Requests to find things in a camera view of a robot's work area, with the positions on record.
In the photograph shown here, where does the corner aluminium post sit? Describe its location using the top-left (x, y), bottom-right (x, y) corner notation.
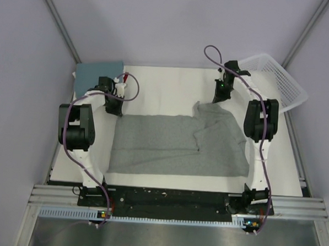
top-left (281, 0), bottom-right (329, 69)
top-left (44, 0), bottom-right (82, 64)

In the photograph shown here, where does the right corner aluminium post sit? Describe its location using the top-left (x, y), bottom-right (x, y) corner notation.
top-left (281, 0), bottom-right (329, 69)

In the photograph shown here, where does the folded blue t-shirt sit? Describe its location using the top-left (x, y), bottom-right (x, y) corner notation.
top-left (75, 61), bottom-right (124, 94)

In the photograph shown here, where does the slotted cable duct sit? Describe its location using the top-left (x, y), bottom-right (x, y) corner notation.
top-left (39, 205), bottom-right (261, 229)

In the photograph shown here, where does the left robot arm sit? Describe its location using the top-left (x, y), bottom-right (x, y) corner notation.
top-left (57, 73), bottom-right (128, 206)

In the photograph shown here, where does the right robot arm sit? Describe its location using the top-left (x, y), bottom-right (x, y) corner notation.
top-left (213, 61), bottom-right (280, 216)

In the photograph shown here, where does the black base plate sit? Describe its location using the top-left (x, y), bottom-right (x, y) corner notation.
top-left (78, 185), bottom-right (264, 222)

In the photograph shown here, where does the folded red t-shirt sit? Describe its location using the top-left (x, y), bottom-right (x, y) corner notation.
top-left (123, 73), bottom-right (129, 83)

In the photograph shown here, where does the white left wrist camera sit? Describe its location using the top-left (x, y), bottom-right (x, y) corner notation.
top-left (113, 78), bottom-right (127, 98)

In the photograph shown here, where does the left corner aluminium post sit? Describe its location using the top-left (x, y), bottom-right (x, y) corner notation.
top-left (44, 0), bottom-right (82, 64)

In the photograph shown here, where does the white plastic basket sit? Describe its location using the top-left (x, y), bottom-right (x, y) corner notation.
top-left (238, 53), bottom-right (308, 113)

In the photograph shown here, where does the grey t-shirt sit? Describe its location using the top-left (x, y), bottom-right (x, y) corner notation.
top-left (109, 103), bottom-right (249, 177)

